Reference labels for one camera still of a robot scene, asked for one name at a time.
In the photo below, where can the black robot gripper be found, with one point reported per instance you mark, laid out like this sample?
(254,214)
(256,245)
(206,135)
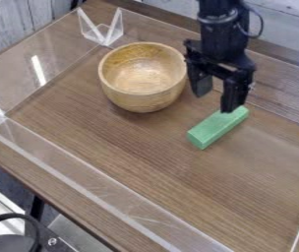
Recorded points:
(218,56)

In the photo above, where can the green rectangular block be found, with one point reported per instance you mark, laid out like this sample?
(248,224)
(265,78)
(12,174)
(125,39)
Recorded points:
(216,126)

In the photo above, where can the light wooden bowl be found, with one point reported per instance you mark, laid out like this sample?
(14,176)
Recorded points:
(143,76)

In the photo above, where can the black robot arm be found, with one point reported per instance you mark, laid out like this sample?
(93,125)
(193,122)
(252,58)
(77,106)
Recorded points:
(216,7)

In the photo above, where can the black metal table leg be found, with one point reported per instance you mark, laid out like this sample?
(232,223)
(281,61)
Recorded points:
(38,208)

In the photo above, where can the clear acrylic tray wall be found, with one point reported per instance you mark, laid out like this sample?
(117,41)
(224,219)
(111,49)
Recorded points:
(121,171)

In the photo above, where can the clear acrylic corner bracket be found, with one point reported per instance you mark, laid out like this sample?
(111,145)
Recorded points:
(102,34)

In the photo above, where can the black metal base plate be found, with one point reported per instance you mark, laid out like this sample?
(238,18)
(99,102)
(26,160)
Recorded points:
(50,241)

